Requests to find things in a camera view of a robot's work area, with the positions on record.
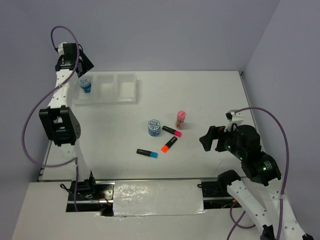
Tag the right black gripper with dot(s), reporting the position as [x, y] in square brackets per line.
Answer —
[214, 131]

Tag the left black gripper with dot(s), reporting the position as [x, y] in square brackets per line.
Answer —
[87, 65]

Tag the blue paint jar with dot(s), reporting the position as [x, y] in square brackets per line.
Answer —
[154, 127]
[85, 84]

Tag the pink black highlighter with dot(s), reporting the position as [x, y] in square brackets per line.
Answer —
[172, 131]

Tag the pink glue bottle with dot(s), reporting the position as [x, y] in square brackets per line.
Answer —
[180, 119]

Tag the orange black highlighter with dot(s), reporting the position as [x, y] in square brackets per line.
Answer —
[169, 144]

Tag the blue black highlighter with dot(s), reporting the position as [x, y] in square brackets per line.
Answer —
[147, 153]

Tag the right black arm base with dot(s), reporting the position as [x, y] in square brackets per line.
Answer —
[214, 197]

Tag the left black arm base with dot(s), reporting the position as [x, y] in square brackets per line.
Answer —
[90, 196]

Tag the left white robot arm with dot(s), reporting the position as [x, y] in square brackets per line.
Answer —
[59, 122]

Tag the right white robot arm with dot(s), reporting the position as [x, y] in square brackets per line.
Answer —
[274, 219]

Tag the clear three-compartment plastic tray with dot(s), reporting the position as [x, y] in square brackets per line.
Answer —
[107, 88]

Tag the silver tape covered plate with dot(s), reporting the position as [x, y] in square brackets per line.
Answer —
[157, 198]

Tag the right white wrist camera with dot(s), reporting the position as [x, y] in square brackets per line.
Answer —
[234, 118]

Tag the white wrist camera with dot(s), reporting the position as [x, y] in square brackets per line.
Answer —
[234, 118]
[60, 48]

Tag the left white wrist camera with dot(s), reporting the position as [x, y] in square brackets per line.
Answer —
[60, 48]

